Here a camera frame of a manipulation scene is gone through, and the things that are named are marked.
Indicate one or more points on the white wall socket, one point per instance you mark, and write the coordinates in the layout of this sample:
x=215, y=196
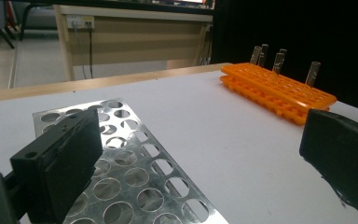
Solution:
x=80, y=21

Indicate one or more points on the black curtain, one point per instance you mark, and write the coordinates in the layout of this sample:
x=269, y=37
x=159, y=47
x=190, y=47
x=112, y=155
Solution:
x=323, y=31

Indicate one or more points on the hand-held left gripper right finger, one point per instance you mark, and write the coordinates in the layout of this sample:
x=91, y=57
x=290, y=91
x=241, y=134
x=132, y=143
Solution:
x=345, y=155

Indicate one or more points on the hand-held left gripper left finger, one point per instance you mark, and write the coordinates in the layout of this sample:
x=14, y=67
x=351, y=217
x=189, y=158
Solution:
x=59, y=161

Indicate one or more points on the metal test tube rack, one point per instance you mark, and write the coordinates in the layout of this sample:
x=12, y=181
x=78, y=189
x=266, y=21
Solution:
x=130, y=146

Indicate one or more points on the orange plastic test tube rack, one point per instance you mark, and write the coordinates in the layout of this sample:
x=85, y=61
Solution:
x=279, y=84

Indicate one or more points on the white table board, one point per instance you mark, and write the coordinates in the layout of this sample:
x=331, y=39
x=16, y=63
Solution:
x=214, y=140

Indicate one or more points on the clear glass test tube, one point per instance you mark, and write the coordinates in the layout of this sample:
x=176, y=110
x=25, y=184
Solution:
x=312, y=74
x=264, y=55
x=283, y=51
x=255, y=55
x=278, y=63

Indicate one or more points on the black metal frame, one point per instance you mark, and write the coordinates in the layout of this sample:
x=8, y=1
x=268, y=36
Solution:
x=0, y=30

